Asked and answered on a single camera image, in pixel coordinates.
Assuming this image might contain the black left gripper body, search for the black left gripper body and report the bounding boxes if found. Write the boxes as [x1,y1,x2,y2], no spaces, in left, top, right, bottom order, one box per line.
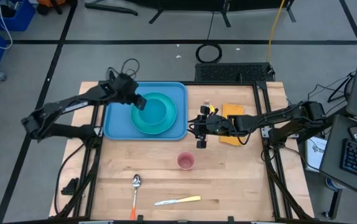
[105,72,139,106]

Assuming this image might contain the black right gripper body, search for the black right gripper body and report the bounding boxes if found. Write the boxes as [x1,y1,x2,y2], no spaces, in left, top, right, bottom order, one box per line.
[196,105,234,149]

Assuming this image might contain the blue plastic bowl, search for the blue plastic bowl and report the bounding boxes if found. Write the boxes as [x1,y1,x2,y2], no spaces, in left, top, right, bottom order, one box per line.
[137,97,168,126]

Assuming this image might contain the yellow cloth napkin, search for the yellow cloth napkin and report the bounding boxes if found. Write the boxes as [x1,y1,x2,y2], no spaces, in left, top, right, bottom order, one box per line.
[218,103,245,147]

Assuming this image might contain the teal plastic plate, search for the teal plastic plate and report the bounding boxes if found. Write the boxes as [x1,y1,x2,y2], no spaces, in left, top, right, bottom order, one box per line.
[129,91,178,136]

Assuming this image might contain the pink plastic cup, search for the pink plastic cup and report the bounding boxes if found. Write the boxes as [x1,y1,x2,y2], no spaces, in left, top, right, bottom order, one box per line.
[177,151,196,171]

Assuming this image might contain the blue plastic tray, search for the blue plastic tray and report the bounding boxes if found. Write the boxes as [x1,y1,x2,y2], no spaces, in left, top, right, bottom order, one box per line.
[103,81,188,141]

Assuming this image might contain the yellow-handled table knife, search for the yellow-handled table knife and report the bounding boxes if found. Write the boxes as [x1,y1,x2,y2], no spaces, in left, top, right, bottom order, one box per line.
[154,195,202,207]

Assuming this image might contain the orange-handled metal spoon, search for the orange-handled metal spoon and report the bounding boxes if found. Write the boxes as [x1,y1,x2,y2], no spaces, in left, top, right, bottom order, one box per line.
[129,174,143,221]

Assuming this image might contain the black perforated computer case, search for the black perforated computer case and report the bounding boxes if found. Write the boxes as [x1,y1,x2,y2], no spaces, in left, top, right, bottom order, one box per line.
[194,62,276,83]

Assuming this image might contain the white printed booklet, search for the white printed booklet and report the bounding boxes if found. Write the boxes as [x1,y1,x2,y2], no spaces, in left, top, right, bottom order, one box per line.
[304,136,329,173]

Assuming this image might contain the black clamp block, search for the black clamp block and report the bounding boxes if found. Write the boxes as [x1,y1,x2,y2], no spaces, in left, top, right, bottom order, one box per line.
[60,177,80,197]

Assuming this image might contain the orange object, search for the orange object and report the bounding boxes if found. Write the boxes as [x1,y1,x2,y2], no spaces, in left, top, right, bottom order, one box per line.
[36,0,69,9]

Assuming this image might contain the black folding partition screen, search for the black folding partition screen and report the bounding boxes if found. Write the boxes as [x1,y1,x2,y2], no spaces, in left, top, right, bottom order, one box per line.
[84,0,298,29]

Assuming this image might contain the large blue storage bin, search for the large blue storage bin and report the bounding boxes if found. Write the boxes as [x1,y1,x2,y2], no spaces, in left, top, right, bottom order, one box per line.
[0,0,37,32]

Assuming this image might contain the roll of tape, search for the roll of tape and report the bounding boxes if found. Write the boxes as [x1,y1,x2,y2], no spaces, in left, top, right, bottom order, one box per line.
[325,176,345,191]

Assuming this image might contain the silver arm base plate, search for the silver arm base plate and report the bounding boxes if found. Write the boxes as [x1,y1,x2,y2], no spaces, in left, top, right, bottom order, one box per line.
[260,125,301,140]

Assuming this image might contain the black coiled floor cable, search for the black coiled floor cable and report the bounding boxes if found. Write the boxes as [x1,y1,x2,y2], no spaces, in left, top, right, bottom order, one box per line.
[195,42,223,64]

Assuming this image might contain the yellow hanging cable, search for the yellow hanging cable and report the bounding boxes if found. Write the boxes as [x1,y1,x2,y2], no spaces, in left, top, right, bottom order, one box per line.
[266,0,287,63]

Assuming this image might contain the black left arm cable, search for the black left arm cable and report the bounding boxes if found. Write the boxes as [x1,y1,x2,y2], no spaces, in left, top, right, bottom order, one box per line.
[53,142,88,216]

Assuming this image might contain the black wire fan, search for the black wire fan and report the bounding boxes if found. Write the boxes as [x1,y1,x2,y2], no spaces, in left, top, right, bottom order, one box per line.
[327,70,357,104]

